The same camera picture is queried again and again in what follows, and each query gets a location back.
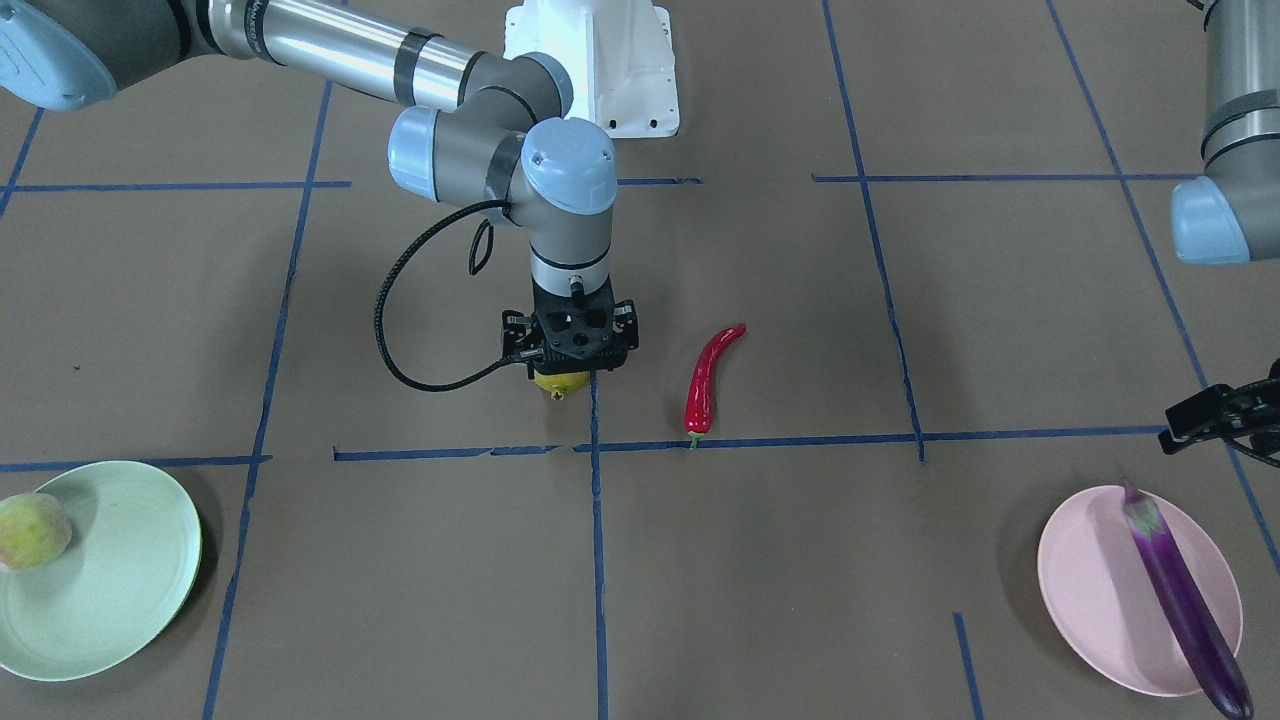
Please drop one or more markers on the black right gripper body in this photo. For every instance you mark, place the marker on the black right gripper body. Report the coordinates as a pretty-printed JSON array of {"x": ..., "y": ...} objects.
[{"x": 627, "y": 318}]

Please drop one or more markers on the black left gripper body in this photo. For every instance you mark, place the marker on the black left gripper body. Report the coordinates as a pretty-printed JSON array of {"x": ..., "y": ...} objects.
[{"x": 1203, "y": 411}]

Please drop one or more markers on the red yellow pomegranate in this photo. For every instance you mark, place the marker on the red yellow pomegranate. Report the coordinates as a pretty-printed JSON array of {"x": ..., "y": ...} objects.
[{"x": 561, "y": 385}]

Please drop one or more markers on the red chili pepper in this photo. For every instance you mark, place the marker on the red chili pepper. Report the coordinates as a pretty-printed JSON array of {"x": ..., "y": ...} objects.
[{"x": 700, "y": 403}]

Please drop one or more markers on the purple eggplant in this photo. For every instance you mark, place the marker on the purple eggplant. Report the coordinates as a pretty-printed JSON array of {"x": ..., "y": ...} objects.
[{"x": 1199, "y": 637}]

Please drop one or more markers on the pink yellow peach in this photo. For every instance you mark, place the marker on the pink yellow peach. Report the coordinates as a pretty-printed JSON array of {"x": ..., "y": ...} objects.
[{"x": 35, "y": 529}]

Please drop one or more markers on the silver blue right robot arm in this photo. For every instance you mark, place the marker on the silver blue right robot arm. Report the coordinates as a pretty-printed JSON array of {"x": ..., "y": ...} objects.
[{"x": 484, "y": 134}]

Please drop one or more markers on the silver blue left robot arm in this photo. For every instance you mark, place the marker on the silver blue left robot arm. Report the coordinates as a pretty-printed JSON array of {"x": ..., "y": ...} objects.
[{"x": 1230, "y": 214}]

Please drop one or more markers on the pink plate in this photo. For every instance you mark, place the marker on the pink plate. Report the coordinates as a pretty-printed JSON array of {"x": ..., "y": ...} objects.
[{"x": 1099, "y": 596}]

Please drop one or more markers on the green plate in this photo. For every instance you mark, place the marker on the green plate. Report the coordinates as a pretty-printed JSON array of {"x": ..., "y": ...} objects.
[{"x": 131, "y": 562}]

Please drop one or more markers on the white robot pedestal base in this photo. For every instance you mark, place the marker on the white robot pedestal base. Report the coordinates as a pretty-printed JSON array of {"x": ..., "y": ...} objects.
[{"x": 619, "y": 55}]

